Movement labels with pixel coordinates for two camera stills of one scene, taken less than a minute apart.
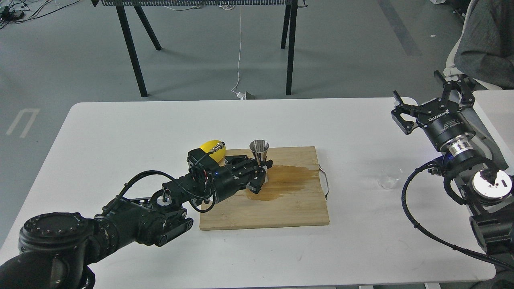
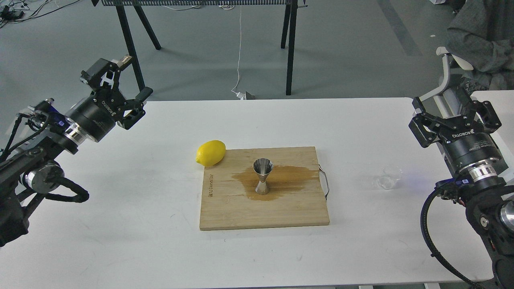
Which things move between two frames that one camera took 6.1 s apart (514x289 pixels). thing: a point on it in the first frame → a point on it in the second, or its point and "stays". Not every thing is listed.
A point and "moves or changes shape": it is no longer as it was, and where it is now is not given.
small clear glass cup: x=388 y=176 stays
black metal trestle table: x=290 y=11 stays
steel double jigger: x=259 y=147 moves or changes shape
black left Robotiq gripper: x=227 y=180 → x=95 y=115
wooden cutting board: x=296 y=194 stays
